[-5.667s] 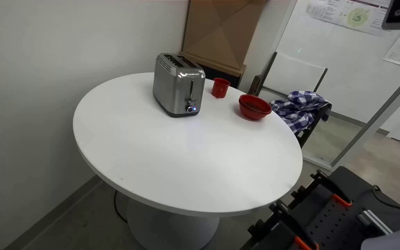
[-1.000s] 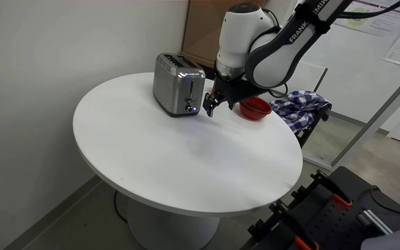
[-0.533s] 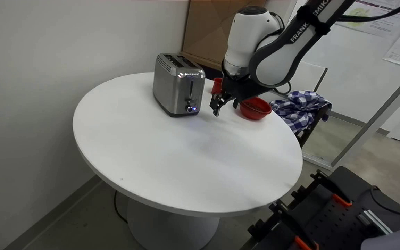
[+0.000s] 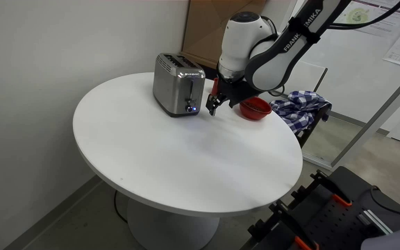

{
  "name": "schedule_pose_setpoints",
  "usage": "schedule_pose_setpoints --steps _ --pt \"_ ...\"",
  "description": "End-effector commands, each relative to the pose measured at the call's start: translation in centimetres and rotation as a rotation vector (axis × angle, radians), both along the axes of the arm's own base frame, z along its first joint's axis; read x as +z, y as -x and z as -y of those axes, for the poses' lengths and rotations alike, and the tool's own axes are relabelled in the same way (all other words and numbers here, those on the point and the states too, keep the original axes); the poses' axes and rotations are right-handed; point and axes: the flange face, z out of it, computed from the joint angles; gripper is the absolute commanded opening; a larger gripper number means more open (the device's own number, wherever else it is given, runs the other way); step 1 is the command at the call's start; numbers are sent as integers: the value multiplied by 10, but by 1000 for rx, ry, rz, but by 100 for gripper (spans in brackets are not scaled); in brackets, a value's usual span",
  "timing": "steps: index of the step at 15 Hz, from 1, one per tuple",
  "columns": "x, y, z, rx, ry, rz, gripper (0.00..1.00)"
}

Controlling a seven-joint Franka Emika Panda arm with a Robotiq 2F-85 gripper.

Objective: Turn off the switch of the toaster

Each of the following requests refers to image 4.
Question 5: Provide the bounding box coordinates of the red bowl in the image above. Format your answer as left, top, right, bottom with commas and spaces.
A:
239, 96, 274, 122

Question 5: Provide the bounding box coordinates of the black robot cart top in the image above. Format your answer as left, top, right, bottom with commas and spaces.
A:
240, 165, 400, 250

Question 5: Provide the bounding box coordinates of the black floor cable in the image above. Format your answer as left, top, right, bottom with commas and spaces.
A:
111, 189, 131, 225

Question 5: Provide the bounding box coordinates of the silver metal toaster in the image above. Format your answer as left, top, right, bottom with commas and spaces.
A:
151, 51, 207, 118

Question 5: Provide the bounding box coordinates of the wall poster with green logo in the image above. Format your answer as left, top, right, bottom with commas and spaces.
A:
340, 0, 400, 39

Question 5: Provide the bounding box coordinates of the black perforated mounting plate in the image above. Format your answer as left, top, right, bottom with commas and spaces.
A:
296, 196, 378, 250

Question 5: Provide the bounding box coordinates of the thin black cable on cart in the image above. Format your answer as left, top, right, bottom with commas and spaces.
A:
368, 185, 400, 219

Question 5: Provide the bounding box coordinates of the white table pedestal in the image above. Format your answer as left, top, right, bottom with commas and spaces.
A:
124, 196, 221, 250

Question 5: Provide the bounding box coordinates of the grey metal partition frame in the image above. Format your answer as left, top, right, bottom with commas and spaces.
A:
329, 61, 400, 169

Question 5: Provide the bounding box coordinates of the aluminium profile rail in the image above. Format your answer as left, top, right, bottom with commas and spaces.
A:
357, 207, 394, 236

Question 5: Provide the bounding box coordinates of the brown cardboard board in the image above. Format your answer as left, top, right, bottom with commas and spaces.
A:
179, 0, 268, 72

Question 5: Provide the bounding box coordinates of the orange and black clamp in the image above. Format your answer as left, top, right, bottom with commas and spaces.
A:
247, 201, 322, 250
290, 169, 354, 211

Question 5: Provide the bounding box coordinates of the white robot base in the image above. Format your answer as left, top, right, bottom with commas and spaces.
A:
358, 214, 400, 250

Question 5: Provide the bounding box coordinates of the dark frame chair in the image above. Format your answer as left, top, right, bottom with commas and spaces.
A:
296, 67, 333, 149

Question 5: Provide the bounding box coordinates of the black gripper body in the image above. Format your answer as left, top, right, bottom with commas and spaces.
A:
217, 76, 260, 108

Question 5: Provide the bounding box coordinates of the blue white checkered cloth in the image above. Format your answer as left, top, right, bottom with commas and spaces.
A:
269, 89, 333, 136

